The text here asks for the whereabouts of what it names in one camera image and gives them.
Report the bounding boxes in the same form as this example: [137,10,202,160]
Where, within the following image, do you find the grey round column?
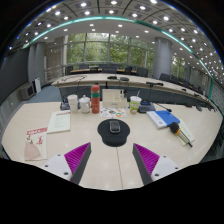
[152,37,174,80]

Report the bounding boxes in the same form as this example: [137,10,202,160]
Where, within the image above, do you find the white lidded ceramic mug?
[78,94,92,114]

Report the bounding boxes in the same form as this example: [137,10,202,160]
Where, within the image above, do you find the green and white paper cup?
[129,95,143,115]

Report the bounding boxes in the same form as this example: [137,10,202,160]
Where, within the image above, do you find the white paper sheet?
[176,119,196,146]

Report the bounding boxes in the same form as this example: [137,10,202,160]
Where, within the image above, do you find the round ceiling lights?
[8,0,224,88]

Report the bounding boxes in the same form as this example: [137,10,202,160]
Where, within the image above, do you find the red and white brochure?
[23,126,49,162]

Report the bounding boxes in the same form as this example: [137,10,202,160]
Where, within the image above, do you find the black desktop device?
[138,101,157,114]

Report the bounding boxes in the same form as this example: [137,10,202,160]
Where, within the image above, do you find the colourful sticker sheet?
[99,106,128,119]

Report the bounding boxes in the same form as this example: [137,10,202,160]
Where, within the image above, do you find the red drink bottle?
[90,84,101,115]

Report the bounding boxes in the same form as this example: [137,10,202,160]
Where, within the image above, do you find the stack of white paper cups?
[67,94,79,114]

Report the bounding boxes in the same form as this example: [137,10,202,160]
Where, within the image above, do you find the white cardboard box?
[101,88,129,109]

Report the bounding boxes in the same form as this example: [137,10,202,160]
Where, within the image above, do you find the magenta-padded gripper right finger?
[131,143,182,186]

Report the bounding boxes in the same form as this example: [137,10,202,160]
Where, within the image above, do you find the black gooseneck desk microphone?
[57,79,72,111]

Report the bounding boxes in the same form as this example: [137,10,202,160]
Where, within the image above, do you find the blue and white book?
[145,109,181,130]

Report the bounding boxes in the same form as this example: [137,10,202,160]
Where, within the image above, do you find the dark office chairs row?
[64,63,208,96]

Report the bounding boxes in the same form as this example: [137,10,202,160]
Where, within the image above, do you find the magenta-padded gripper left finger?
[43,142,92,185]

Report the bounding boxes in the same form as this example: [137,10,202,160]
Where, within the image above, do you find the black handheld microphone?
[169,121,194,149]

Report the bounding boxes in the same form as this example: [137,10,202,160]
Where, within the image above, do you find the black computer mouse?
[109,119,121,134]

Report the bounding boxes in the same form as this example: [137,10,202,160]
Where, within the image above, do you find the long curved conference desk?
[51,73,218,111]

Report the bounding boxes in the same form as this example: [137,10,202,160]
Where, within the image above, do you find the black round mouse pad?
[97,118,131,148]

